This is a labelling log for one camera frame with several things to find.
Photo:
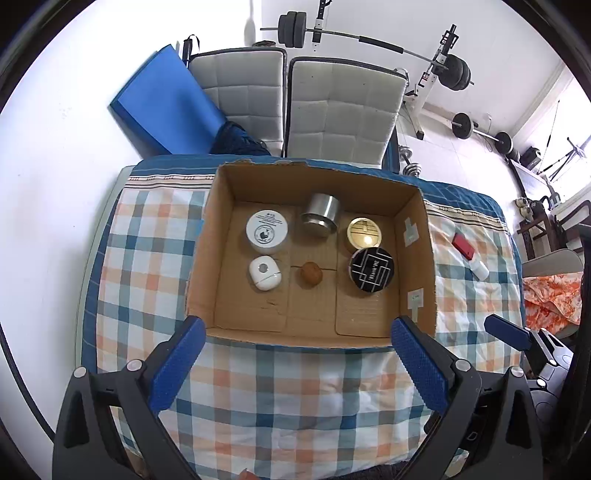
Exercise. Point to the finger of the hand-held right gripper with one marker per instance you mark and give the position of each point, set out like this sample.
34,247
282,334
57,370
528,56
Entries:
508,330

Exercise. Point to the small red box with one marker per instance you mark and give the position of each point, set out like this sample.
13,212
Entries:
461,244

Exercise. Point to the black speaker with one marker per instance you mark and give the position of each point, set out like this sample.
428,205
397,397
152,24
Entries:
531,158

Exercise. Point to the grey exercise seat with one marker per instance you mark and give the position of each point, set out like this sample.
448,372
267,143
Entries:
264,44

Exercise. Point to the short barbell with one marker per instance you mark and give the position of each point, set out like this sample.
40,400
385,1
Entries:
461,124

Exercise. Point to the gold round tin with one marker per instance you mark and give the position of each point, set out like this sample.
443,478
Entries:
364,230

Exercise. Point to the cardboard box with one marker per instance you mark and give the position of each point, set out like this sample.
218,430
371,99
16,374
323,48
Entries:
258,314

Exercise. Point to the blue foam mat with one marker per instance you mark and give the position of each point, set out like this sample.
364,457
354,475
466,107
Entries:
166,101

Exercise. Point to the white round jar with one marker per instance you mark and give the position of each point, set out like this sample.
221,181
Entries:
267,228

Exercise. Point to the small white cylinder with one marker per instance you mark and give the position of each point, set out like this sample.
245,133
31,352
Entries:
480,269

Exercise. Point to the checked tablecloth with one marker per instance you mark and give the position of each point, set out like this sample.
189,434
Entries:
277,392

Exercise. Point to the black round tin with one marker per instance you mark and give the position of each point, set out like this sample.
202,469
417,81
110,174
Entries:
371,268

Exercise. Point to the dark blue cloth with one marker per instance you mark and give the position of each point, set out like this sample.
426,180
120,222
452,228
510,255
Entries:
235,138

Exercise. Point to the chrome dumbbell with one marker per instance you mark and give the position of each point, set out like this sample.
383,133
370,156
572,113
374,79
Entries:
411,168

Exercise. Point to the long barbell with black plates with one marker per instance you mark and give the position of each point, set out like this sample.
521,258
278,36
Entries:
383,42

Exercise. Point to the grey chair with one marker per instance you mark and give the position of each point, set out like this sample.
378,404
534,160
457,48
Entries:
551,263

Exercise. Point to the orange floral cloth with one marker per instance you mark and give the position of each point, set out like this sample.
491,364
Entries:
554,295

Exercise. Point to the small brown ball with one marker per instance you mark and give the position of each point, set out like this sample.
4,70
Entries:
310,273

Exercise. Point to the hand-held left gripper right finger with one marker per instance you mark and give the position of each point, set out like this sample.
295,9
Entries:
420,364

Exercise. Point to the window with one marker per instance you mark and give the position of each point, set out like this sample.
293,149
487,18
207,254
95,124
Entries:
572,115

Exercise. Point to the black tripod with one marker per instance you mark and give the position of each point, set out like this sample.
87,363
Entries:
577,148

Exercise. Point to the dark blue patterned panel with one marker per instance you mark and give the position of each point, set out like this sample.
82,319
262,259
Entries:
391,154

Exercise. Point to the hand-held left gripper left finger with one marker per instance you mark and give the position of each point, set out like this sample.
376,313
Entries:
178,364

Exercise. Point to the white earbud case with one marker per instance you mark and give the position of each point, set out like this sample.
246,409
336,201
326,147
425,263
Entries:
265,273

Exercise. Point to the silver round tin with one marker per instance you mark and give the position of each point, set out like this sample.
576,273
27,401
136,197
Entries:
321,210

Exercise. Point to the brown wooden chair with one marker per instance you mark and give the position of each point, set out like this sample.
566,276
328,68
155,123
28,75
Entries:
528,235

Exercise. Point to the white padded chair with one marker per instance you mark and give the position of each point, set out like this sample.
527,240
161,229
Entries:
341,110
240,92

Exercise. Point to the white barbell rack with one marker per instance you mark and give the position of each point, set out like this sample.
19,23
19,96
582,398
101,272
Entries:
317,32

